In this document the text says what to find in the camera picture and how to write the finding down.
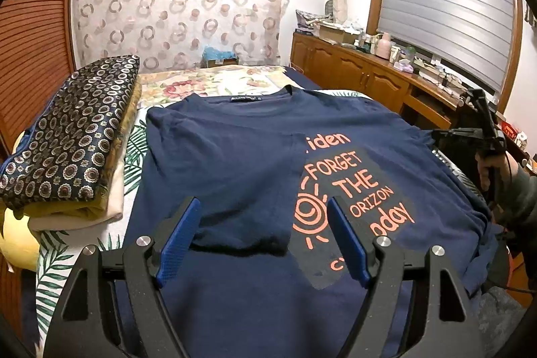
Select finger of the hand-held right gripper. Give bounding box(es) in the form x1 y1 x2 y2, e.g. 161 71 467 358
431 128 475 152

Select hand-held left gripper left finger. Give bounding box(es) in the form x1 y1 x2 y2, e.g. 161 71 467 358
44 196 202 358

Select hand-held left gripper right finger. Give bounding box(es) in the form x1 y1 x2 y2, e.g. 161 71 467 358
326 196 483 358

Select navy blue printed t-shirt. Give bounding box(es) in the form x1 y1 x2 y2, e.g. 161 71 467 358
115 85 510 358

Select person's right forearm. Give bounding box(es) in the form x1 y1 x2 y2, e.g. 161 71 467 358
493 163 537 228

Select person's right hand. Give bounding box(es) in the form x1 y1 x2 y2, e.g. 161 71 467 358
476 154 510 224

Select cream folded cloth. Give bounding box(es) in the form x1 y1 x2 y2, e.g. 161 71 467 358
29 154 140 234

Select pink bottle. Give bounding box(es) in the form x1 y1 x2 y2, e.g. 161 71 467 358
375 33 393 60

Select wooden cabinet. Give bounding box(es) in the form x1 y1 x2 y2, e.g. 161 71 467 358
290 31 537 166

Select leaf print bed sheet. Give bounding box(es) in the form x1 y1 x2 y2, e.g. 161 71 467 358
36 106 152 347

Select yellow folded cloth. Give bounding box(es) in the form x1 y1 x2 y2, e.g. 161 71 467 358
23 83 144 223

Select cardboard box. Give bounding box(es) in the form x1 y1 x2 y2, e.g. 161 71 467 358
319 22 358 45

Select navy patterned folded blanket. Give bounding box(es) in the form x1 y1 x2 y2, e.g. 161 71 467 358
0 55 141 212

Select yellow pillow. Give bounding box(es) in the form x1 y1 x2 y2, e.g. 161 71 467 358
0 132 41 271

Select floral blanket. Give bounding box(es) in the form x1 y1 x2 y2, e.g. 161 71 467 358
138 64 296 110

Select person's grey pants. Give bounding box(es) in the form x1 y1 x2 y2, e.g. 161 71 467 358
473 286 530 358

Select patterned pouch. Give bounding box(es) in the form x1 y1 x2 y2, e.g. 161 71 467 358
295 8 325 34

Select blue bag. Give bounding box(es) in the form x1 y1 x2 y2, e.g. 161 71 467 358
202 46 240 69

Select circle print curtain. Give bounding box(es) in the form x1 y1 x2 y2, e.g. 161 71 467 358
73 0 294 74

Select wooden slatted wardrobe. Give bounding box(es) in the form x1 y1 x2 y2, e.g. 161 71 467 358
0 0 85 159

